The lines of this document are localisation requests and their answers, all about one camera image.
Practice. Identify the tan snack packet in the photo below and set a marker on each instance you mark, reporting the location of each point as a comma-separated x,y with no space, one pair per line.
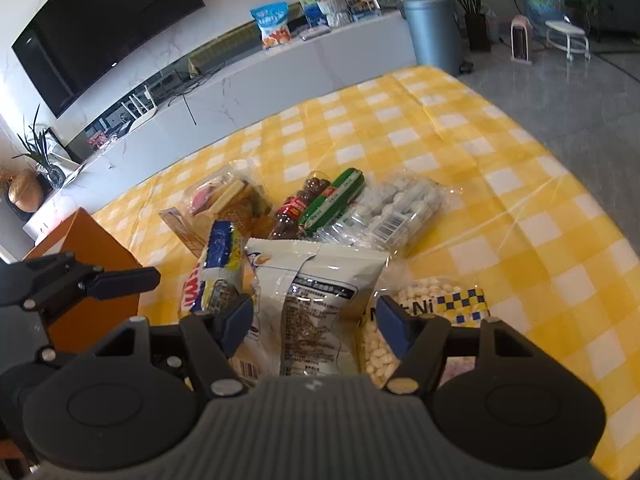
177,227

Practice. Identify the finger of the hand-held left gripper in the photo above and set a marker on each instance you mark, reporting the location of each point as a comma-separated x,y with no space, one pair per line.
125,281

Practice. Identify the grey-blue trash can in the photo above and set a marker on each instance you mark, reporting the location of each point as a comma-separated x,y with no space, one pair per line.
432,35

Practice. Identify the orange cardboard box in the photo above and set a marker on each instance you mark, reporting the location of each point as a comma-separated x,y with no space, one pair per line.
90,250

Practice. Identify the brown chocolate bead bottle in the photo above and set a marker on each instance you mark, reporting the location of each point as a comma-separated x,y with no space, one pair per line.
292,210

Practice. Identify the white marble media console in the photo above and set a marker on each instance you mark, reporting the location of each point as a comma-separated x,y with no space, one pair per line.
280,75

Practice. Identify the black flat television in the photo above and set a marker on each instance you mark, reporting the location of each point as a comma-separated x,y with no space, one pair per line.
100,25

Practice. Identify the clear biscuit box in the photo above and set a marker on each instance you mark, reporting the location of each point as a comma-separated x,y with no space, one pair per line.
225,195

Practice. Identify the clear pack of grey candies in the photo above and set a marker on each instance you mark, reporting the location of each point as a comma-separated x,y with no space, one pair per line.
400,210

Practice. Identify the grey flat tablet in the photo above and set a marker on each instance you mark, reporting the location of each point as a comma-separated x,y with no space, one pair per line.
315,34

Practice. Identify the blue and yellow snack packet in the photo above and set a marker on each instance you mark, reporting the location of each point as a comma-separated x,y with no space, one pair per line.
220,255

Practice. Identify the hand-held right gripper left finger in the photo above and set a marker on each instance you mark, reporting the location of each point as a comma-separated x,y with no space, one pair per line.
237,321

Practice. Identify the green plant in dark vase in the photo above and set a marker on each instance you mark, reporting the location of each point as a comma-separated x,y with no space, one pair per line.
42,155

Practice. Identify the white snack bag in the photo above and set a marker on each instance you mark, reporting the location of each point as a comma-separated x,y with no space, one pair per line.
320,280

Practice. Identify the yellow checked tablecloth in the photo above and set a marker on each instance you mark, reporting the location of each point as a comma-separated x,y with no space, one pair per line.
450,150

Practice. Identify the potted plant in black pot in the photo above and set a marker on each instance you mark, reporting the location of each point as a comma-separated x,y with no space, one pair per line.
477,30

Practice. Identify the golden round vase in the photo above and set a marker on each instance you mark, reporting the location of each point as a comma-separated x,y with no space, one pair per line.
25,191

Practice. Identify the blue snack bag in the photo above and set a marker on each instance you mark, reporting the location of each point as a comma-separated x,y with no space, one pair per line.
272,25

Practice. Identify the white round stool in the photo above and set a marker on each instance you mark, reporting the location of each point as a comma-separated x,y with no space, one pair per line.
565,30

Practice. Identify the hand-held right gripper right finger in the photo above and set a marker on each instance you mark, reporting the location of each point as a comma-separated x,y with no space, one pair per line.
392,326

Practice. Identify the blue water jug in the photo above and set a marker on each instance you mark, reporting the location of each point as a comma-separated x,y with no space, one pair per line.
542,2

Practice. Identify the white framed board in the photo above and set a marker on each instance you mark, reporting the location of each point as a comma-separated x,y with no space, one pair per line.
62,152

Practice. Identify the white router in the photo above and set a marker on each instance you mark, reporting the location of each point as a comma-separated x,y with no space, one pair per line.
142,110

